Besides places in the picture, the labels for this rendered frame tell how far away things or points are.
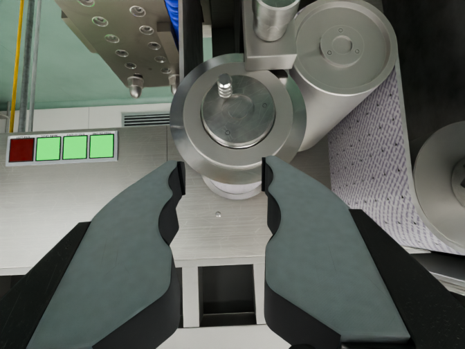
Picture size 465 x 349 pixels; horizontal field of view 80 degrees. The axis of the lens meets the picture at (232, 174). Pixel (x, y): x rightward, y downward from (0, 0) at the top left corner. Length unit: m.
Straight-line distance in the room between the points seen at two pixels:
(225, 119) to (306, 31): 0.14
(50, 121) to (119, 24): 3.21
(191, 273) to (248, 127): 0.42
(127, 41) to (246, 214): 0.41
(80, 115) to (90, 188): 2.91
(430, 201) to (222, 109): 0.23
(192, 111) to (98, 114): 3.21
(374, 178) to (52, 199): 0.63
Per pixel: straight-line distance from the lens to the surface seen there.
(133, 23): 0.55
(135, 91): 0.70
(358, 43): 0.37
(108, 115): 3.45
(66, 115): 3.66
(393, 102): 0.38
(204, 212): 0.62
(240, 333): 0.66
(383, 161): 0.39
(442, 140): 0.38
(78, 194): 0.71
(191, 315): 0.66
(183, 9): 0.39
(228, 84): 0.27
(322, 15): 0.38
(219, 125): 0.28
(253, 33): 0.31
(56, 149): 0.74
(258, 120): 0.28
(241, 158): 0.28
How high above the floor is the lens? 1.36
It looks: 9 degrees down
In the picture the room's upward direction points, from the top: 177 degrees clockwise
